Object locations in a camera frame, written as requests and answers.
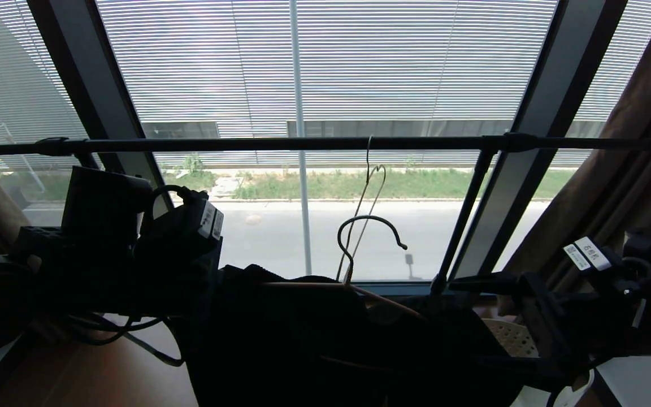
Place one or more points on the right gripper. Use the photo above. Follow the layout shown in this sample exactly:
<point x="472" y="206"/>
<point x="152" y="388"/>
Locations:
<point x="551" y="322"/>

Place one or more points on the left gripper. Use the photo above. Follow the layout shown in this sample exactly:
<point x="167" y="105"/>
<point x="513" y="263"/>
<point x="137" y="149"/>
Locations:
<point x="178" y="288"/>

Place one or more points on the black garment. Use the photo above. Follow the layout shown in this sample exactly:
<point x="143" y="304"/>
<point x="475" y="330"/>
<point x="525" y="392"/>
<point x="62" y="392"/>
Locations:
<point x="303" y="350"/>

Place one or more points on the pink clothes hanger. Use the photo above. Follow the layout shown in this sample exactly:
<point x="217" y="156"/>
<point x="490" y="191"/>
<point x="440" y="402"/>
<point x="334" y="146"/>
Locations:
<point x="368" y="217"/>
<point x="368" y="158"/>

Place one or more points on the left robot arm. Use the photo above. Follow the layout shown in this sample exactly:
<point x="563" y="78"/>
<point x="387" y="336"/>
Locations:
<point x="77" y="226"/>

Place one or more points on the white laundry basket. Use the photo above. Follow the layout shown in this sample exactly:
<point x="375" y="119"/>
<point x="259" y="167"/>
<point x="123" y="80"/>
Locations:
<point x="515" y="339"/>

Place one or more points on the black clothes rack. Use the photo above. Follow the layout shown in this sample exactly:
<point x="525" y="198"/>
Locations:
<point x="246" y="144"/>

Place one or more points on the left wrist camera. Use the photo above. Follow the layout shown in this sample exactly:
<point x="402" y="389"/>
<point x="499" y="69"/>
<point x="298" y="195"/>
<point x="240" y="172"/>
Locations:
<point x="184" y="226"/>

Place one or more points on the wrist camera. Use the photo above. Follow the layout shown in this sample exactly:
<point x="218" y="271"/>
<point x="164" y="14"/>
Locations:
<point x="184" y="226"/>
<point x="602" y="265"/>

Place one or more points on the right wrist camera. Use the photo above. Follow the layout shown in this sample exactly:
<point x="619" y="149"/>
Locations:
<point x="602" y="265"/>

